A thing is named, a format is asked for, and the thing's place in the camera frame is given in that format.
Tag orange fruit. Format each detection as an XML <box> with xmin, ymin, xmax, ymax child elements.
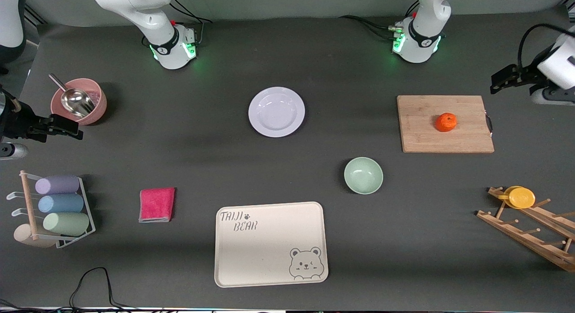
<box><xmin>435</xmin><ymin>112</ymin><xmax>458</xmax><ymax>132</ymax></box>

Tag white round plate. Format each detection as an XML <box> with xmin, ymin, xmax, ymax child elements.
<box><xmin>248</xmin><ymin>87</ymin><xmax>305</xmax><ymax>138</ymax></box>

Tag metal scoop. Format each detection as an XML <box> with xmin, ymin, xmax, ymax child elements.
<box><xmin>49</xmin><ymin>73</ymin><xmax>96</xmax><ymax>119</ymax></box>

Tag pink bowl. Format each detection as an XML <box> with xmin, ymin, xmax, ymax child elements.
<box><xmin>50</xmin><ymin>78</ymin><xmax>107</xmax><ymax>126</ymax></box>

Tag purple cup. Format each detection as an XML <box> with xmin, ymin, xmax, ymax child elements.
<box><xmin>35</xmin><ymin>176</ymin><xmax>80</xmax><ymax>195</ymax></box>

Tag blue cup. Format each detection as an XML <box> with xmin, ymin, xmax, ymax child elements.
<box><xmin>38</xmin><ymin>194</ymin><xmax>84</xmax><ymax>214</ymax></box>

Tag green cup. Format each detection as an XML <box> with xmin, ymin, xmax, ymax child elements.
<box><xmin>43</xmin><ymin>212</ymin><xmax>90</xmax><ymax>236</ymax></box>

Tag wooden cutting board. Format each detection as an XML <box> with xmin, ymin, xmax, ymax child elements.
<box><xmin>397</xmin><ymin>95</ymin><xmax>495</xmax><ymax>154</ymax></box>

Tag beige cup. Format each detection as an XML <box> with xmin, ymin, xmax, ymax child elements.
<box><xmin>13</xmin><ymin>224</ymin><xmax>57</xmax><ymax>248</ymax></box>

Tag yellow cup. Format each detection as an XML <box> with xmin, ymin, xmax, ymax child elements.
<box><xmin>503</xmin><ymin>186</ymin><xmax>536</xmax><ymax>209</ymax></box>

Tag pink folded cloth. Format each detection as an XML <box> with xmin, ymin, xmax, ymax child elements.
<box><xmin>139</xmin><ymin>188</ymin><xmax>176</xmax><ymax>223</ymax></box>

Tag wooden peg drying rack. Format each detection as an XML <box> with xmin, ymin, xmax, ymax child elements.
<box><xmin>476</xmin><ymin>186</ymin><xmax>575</xmax><ymax>273</ymax></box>

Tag pale green bowl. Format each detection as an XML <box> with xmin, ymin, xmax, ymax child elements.
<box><xmin>344</xmin><ymin>157</ymin><xmax>384</xmax><ymax>195</ymax></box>

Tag cream bear print tray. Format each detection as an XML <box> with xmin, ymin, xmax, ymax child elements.
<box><xmin>215</xmin><ymin>202</ymin><xmax>329</xmax><ymax>288</ymax></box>

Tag white wire cup rack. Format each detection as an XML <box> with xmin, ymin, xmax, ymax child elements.
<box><xmin>6</xmin><ymin>170</ymin><xmax>96</xmax><ymax>249</ymax></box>

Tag black looped table cable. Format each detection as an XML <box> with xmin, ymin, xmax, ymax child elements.
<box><xmin>69</xmin><ymin>267</ymin><xmax>135</xmax><ymax>310</ymax></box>

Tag black left base cables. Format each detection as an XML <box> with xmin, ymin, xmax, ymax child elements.
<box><xmin>339</xmin><ymin>0</ymin><xmax>420</xmax><ymax>40</ymax></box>

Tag black base cables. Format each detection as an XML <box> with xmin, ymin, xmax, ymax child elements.
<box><xmin>166</xmin><ymin>0</ymin><xmax>212</xmax><ymax>44</ymax></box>
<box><xmin>339</xmin><ymin>0</ymin><xmax>420</xmax><ymax>40</ymax></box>

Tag black right base cables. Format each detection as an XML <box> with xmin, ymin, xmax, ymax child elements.
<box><xmin>166</xmin><ymin>0</ymin><xmax>212</xmax><ymax>44</ymax></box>

